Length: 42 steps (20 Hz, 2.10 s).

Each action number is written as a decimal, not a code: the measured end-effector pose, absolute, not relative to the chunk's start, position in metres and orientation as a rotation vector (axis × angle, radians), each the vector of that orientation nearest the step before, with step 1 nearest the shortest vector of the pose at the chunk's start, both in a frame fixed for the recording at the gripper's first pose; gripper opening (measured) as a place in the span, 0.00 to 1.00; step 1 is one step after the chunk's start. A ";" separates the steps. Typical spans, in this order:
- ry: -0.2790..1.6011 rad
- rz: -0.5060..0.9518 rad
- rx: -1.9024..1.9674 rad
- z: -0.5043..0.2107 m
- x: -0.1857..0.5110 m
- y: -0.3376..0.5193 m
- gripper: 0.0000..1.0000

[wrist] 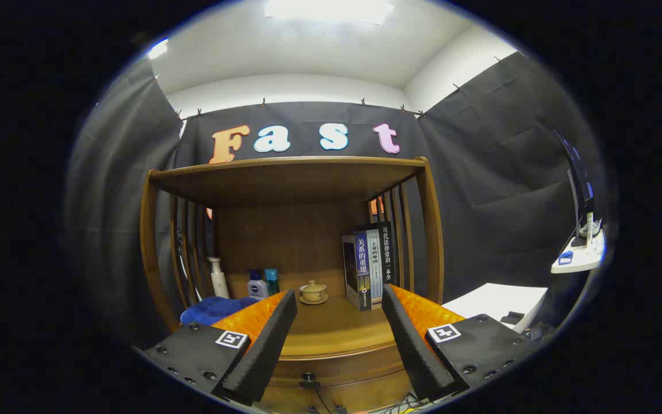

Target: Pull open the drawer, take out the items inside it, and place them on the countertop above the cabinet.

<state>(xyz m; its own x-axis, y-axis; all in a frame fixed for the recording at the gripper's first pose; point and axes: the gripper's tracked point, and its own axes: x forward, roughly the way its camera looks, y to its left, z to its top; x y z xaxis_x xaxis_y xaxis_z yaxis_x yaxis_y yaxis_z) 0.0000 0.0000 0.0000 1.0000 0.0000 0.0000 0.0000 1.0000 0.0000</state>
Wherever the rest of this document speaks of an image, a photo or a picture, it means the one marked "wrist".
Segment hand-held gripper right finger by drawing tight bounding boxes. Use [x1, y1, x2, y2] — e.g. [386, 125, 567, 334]
[381, 283, 538, 403]

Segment floor cables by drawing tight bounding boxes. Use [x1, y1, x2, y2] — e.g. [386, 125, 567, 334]
[386, 394, 429, 414]

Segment computer monitor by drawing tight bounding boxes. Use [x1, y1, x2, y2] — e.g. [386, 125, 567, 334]
[554, 131, 596, 248]

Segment white side shelf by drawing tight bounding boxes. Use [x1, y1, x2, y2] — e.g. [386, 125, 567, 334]
[551, 227, 606, 274]

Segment black device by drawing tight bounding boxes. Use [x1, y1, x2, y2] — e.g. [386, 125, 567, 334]
[524, 322, 556, 343]

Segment white pump bottle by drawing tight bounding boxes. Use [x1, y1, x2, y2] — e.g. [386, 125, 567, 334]
[207, 257, 230, 300]

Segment book with black spine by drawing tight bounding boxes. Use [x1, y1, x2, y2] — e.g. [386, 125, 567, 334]
[377, 221, 396, 286]

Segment book with blue spine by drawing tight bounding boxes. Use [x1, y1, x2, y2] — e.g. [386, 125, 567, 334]
[341, 231, 373, 312]

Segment book with pale spine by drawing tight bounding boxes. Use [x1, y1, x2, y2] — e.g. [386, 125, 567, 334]
[365, 228, 383, 305]

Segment white box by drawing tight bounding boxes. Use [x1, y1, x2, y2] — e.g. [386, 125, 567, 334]
[443, 283, 549, 334]

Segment white bottle with blue cap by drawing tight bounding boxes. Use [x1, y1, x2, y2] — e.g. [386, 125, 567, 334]
[247, 269, 270, 301]

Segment wooden cabinet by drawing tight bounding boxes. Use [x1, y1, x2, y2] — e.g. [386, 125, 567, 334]
[140, 155, 445, 414]

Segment wooden drawer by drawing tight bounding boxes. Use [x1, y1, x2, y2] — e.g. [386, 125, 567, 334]
[262, 344, 418, 414]

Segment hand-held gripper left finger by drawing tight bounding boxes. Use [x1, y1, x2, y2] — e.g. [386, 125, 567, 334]
[141, 289, 298, 406]

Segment beige lidded tea cup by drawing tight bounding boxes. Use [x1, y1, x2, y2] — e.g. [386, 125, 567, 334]
[299, 280, 329, 305]

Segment blue towel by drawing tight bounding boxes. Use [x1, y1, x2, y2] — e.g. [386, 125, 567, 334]
[180, 296, 260, 327]

